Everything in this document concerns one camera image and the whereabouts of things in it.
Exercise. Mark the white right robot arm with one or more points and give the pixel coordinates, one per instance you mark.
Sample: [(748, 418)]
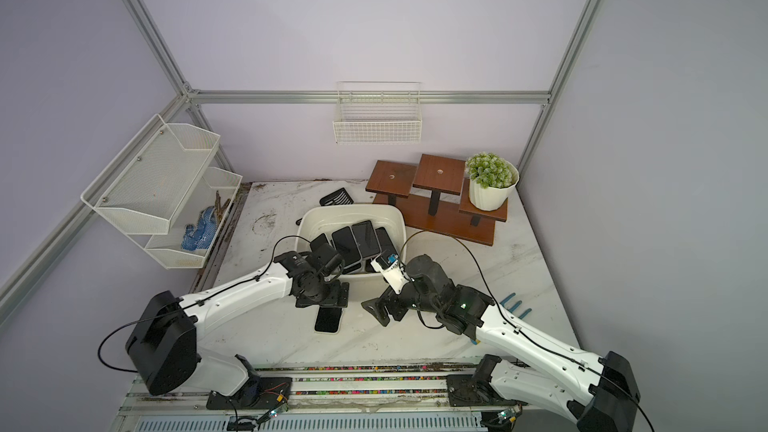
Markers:
[(596, 392)]

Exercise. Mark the white ribbed plant pot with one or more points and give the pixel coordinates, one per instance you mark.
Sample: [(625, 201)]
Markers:
[(488, 199)]

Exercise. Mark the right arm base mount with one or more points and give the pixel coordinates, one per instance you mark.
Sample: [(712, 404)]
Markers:
[(464, 390)]

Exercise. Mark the blue toy in shelf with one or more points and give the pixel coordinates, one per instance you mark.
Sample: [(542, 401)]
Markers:
[(200, 236)]

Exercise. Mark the black slotted tray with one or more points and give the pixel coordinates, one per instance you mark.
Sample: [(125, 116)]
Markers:
[(337, 198)]

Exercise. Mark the blue yellow toy fork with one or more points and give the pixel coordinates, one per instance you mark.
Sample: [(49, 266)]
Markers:
[(508, 304)]

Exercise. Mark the blue case phone large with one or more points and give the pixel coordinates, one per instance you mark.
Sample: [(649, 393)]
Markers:
[(388, 251)]

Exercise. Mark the light blue case phone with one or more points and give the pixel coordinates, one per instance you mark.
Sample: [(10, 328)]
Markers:
[(366, 239)]

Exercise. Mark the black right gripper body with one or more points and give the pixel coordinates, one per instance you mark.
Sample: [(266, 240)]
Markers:
[(413, 298)]

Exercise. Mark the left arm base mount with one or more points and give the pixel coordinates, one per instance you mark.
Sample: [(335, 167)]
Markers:
[(249, 391)]

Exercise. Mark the pink case phone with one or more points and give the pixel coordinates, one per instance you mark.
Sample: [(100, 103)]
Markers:
[(346, 245)]

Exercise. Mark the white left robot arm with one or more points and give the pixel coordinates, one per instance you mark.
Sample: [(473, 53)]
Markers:
[(164, 345)]

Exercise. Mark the green artificial plant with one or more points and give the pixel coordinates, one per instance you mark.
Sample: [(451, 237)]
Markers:
[(489, 170)]

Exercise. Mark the white plastic storage box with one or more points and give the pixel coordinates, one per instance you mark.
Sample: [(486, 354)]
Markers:
[(325, 220)]

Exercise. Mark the brown wooden tiered stand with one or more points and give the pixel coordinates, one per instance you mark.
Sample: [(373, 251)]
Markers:
[(433, 195)]

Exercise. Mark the white wire wall basket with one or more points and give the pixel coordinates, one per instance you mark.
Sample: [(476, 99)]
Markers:
[(378, 113)]

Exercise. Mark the white mesh upper shelf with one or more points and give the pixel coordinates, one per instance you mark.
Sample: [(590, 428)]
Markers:
[(143, 190)]

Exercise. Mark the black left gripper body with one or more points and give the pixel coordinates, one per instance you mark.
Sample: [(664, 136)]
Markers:
[(325, 294)]

